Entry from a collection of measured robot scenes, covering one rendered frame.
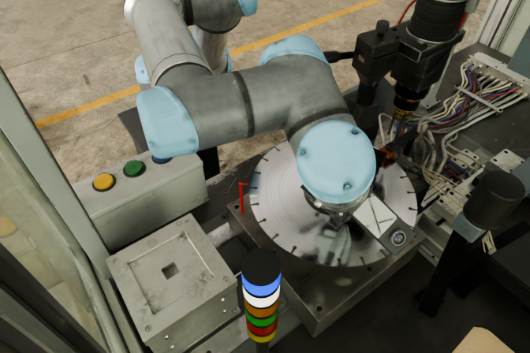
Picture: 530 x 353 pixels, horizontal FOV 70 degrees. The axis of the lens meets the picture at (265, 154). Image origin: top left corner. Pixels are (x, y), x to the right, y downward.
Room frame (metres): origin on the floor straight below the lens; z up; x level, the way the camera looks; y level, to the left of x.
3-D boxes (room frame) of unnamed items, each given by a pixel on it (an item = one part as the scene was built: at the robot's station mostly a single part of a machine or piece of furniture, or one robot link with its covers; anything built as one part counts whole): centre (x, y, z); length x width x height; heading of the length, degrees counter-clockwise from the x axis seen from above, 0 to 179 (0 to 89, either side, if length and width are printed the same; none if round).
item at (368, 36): (0.53, -0.18, 1.17); 0.06 x 0.05 x 0.20; 117
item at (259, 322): (0.20, 0.00, 1.05); 0.05 x 0.04 x 0.03; 36
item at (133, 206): (0.56, 0.29, 0.82); 0.28 x 0.11 x 0.15; 126
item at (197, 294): (0.32, 0.17, 0.82); 0.18 x 0.18 x 0.15; 36
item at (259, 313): (0.20, 0.00, 1.08); 0.05 x 0.04 x 0.03; 36
